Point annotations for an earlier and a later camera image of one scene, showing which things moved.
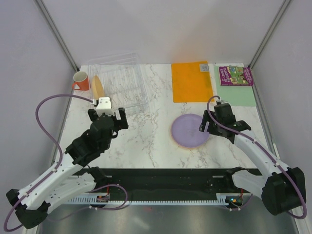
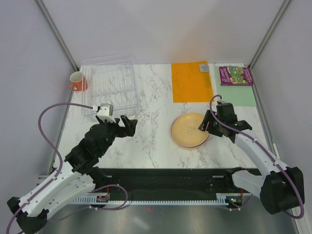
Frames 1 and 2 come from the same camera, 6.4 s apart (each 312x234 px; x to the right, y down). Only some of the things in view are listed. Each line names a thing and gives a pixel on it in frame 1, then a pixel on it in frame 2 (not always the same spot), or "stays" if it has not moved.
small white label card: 204,68 stays
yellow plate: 98,89 to 185,130
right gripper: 205,118 stays
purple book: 235,76 stays
